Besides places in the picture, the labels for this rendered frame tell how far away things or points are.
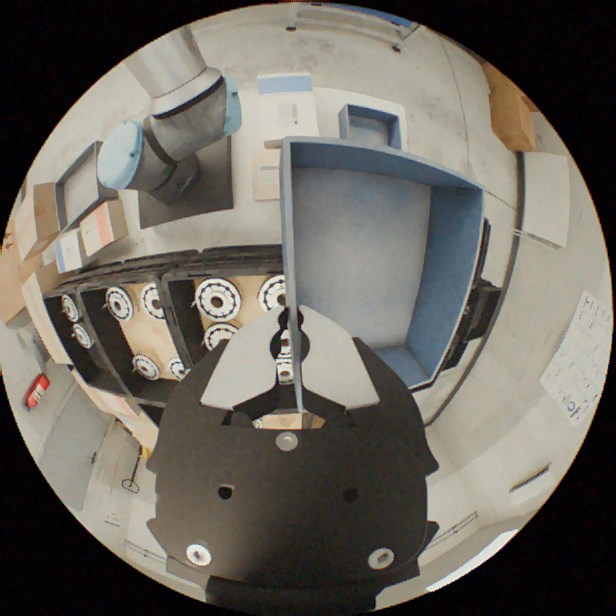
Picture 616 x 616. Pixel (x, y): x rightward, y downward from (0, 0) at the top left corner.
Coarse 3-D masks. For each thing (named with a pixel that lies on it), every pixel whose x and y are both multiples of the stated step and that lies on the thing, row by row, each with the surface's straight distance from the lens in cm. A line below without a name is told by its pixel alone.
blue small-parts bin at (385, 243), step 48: (288, 144) 10; (336, 144) 11; (288, 192) 10; (336, 192) 17; (384, 192) 19; (432, 192) 22; (480, 192) 18; (288, 240) 10; (336, 240) 17; (384, 240) 19; (432, 240) 22; (480, 240) 18; (288, 288) 11; (336, 288) 19; (384, 288) 21; (432, 288) 22; (384, 336) 24; (432, 336) 22
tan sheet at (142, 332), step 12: (108, 288) 65; (132, 288) 58; (144, 312) 59; (132, 324) 64; (144, 324) 61; (156, 324) 58; (132, 336) 68; (144, 336) 64; (156, 336) 61; (168, 336) 59; (132, 348) 72; (144, 348) 68; (156, 348) 65; (168, 348) 62; (168, 360) 66; (168, 372) 70
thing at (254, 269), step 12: (240, 264) 34; (252, 264) 33; (264, 264) 33; (276, 264) 33; (168, 276) 37; (180, 276) 36; (192, 276) 35; (204, 276) 34; (216, 276) 33; (228, 276) 33; (240, 276) 32; (168, 288) 38; (168, 300) 39; (180, 336) 43; (192, 360) 47; (288, 408) 56
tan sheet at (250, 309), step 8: (200, 280) 46; (240, 280) 44; (248, 280) 43; (256, 280) 43; (248, 288) 44; (256, 288) 44; (216, 296) 46; (248, 296) 45; (280, 296) 44; (248, 304) 46; (256, 304) 45; (240, 312) 47; (248, 312) 47; (256, 312) 46; (264, 312) 46; (208, 320) 50; (240, 320) 48; (248, 320) 48
